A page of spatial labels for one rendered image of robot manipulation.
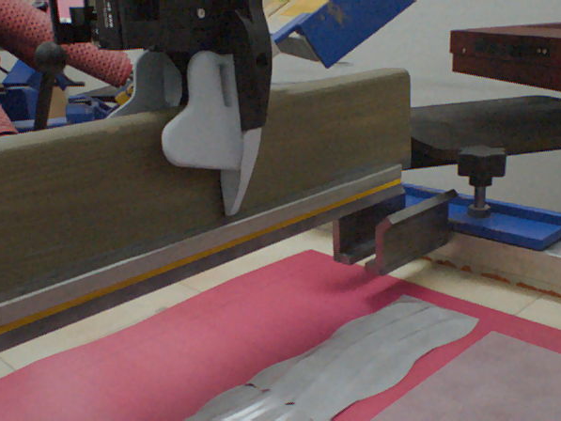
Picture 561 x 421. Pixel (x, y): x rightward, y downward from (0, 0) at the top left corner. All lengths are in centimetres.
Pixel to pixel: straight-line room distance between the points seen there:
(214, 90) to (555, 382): 28
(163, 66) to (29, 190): 12
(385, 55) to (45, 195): 254
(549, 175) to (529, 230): 194
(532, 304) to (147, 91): 34
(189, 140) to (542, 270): 34
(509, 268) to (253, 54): 33
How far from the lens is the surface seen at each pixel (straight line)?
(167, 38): 33
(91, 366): 50
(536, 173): 255
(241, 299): 57
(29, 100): 140
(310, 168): 43
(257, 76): 35
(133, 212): 35
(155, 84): 40
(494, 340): 51
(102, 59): 106
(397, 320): 51
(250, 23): 35
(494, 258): 60
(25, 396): 49
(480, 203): 62
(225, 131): 36
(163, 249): 35
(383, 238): 54
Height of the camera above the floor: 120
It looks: 18 degrees down
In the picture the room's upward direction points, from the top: 3 degrees counter-clockwise
